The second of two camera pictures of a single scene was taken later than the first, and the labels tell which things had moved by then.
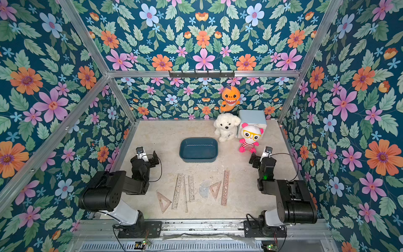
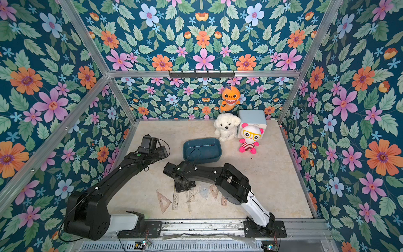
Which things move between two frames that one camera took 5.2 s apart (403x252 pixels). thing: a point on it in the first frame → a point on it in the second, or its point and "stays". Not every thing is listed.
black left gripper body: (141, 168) → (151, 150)
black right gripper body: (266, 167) → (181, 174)
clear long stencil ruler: (175, 201) stays
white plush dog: (226, 126) stays
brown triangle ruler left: (164, 202) stays
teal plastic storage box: (199, 149) stays
